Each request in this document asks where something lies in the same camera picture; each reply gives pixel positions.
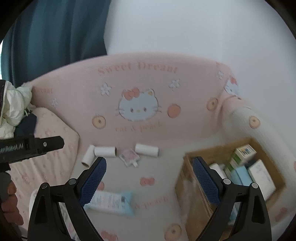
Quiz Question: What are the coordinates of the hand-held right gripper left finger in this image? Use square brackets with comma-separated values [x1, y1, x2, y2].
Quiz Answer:
[27, 157, 107, 241]

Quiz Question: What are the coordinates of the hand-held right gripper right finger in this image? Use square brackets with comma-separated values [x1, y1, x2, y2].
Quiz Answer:
[192, 157, 272, 241]

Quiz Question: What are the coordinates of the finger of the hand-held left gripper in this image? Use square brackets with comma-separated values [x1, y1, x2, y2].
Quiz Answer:
[35, 136, 65, 156]

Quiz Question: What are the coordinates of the white paper roll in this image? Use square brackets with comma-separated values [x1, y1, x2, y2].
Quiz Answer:
[81, 145, 96, 168]
[134, 144, 160, 157]
[209, 163, 226, 180]
[94, 146, 117, 158]

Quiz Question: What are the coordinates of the cardboard box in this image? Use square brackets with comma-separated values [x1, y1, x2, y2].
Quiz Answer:
[174, 138, 286, 241]

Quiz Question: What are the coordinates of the blue white wipes packet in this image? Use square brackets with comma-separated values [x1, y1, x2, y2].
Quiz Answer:
[83, 183, 136, 217]

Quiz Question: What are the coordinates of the person's left hand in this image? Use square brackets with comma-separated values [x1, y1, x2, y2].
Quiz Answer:
[0, 194, 24, 230]

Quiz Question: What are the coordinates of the pink pillow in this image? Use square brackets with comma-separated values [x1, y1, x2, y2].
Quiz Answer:
[7, 107, 80, 204]

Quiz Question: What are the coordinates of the dark cloth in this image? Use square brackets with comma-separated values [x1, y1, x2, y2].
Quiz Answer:
[14, 113, 37, 139]

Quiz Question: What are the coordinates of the small green white box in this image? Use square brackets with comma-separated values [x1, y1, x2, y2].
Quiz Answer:
[224, 160, 240, 174]

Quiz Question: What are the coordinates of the light blue packet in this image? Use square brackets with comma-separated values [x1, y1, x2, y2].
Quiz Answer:
[230, 166, 253, 186]

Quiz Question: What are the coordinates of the pink spout pouch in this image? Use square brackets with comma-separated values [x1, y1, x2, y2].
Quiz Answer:
[119, 148, 141, 168]

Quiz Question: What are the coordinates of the white jacket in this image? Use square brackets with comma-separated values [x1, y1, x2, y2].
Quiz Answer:
[0, 81, 33, 139]

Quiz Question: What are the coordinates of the green white cartoon box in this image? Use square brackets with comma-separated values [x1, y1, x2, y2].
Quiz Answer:
[231, 144, 257, 166]

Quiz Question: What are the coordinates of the white tissue packet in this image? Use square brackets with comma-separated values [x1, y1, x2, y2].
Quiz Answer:
[247, 159, 277, 202]

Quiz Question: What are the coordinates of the pink white printed sofa cover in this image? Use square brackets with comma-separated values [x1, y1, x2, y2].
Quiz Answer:
[9, 52, 296, 241]

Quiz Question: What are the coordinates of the blue curtain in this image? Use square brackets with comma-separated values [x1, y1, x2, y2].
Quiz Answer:
[0, 0, 110, 87]

